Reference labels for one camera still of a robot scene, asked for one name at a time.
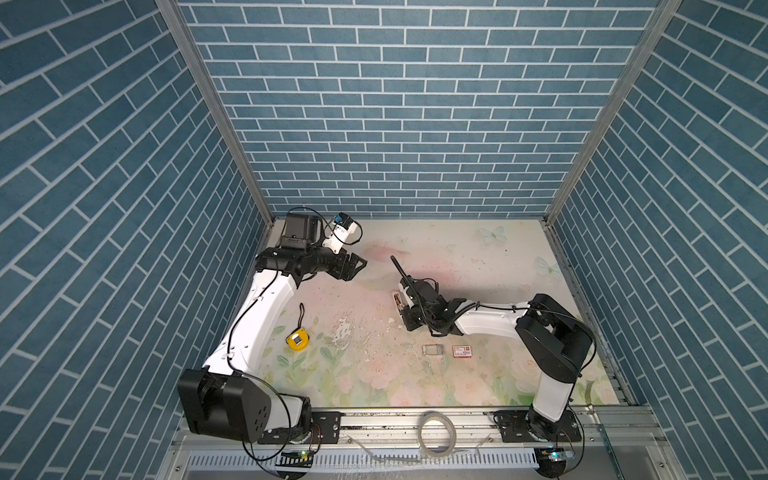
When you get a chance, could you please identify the cardboard staple tray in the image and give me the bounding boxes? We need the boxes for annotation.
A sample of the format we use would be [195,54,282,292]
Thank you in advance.
[422,344,444,356]

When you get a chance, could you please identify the red staple box sleeve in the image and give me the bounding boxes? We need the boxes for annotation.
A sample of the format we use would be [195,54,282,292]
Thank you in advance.
[452,345,473,359]

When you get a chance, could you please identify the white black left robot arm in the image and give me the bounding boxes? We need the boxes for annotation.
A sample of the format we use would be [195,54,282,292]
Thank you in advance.
[177,207,367,444]

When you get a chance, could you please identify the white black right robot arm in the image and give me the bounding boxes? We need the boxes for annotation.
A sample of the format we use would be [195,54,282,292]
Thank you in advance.
[390,256,594,441]

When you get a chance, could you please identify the yellow tape measure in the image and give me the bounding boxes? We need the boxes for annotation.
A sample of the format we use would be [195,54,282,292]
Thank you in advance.
[285,303,310,351]

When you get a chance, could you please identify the coiled clear tube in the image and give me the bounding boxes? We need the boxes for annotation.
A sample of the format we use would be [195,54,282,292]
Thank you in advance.
[416,411,458,459]

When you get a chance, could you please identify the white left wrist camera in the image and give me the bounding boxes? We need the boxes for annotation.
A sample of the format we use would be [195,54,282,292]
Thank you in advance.
[322,212,364,254]

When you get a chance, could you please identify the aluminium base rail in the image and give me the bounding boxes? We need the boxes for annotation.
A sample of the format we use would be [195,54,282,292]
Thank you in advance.
[158,405,684,479]

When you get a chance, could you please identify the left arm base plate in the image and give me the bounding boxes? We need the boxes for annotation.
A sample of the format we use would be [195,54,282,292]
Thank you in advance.
[257,411,343,445]

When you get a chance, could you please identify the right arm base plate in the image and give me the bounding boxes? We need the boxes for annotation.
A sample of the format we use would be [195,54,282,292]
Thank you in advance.
[491,408,583,443]

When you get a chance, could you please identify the aluminium corner post left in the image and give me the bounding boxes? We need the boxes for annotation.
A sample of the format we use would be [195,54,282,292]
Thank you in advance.
[156,0,274,228]

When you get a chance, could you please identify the aluminium corner post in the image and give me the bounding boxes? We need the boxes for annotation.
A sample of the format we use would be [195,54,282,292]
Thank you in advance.
[543,0,682,228]
[156,0,274,228]

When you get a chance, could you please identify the aluminium corner post right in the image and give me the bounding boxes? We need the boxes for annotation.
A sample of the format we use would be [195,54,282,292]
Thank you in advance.
[543,0,682,228]

